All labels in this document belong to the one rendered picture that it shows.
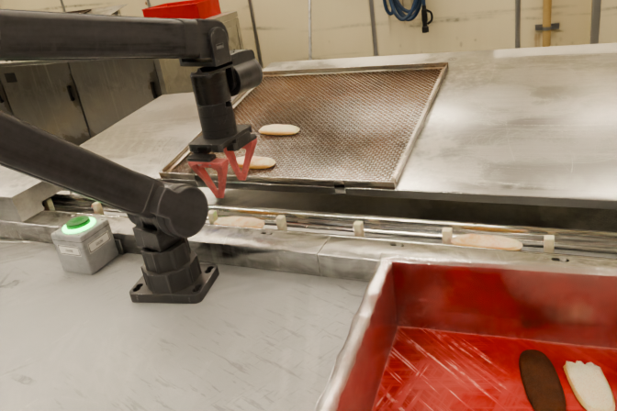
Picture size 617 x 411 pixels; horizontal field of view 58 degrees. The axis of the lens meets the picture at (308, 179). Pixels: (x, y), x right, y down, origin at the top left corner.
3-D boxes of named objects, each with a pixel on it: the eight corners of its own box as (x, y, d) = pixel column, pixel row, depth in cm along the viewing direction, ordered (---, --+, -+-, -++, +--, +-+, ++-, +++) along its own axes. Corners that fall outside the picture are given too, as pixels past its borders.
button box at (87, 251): (65, 287, 100) (45, 233, 95) (96, 264, 106) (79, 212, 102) (99, 294, 96) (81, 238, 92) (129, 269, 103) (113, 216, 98)
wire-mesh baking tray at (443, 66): (161, 178, 116) (158, 172, 115) (263, 76, 153) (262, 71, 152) (395, 189, 95) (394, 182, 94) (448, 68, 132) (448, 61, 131)
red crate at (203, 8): (144, 26, 439) (140, 9, 434) (169, 18, 470) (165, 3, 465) (200, 20, 421) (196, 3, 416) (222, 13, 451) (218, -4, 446)
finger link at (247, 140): (264, 175, 100) (255, 126, 96) (244, 192, 94) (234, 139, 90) (232, 174, 102) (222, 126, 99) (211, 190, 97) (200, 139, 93)
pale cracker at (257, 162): (228, 167, 113) (227, 162, 112) (238, 157, 116) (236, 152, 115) (270, 170, 108) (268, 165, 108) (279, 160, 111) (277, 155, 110)
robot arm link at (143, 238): (140, 254, 86) (162, 261, 83) (122, 194, 82) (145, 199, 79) (183, 227, 92) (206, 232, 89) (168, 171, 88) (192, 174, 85)
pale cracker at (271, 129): (255, 134, 123) (254, 129, 122) (263, 126, 126) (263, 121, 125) (295, 136, 118) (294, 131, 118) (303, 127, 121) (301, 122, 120)
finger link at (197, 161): (252, 186, 96) (241, 135, 92) (229, 205, 90) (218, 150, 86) (218, 184, 98) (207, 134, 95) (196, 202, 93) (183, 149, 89)
